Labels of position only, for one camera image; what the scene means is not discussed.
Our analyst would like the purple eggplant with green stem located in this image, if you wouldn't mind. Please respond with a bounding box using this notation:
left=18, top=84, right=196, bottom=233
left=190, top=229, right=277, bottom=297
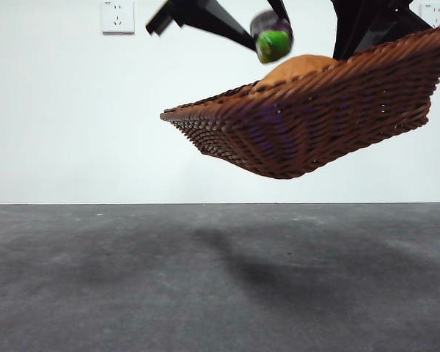
left=249, top=10, right=295, bottom=65

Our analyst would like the tan brown potato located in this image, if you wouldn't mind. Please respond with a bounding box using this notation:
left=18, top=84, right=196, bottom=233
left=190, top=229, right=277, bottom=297
left=254, top=54, right=338, bottom=92

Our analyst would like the brown woven wicker basket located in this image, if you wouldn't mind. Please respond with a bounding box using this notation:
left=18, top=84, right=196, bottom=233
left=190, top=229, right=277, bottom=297
left=159, top=24, right=440, bottom=180

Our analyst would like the white wall socket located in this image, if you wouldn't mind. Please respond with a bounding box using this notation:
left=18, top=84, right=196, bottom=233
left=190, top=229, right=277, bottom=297
left=419, top=1, right=440, bottom=29
left=101, top=0, right=136, bottom=36

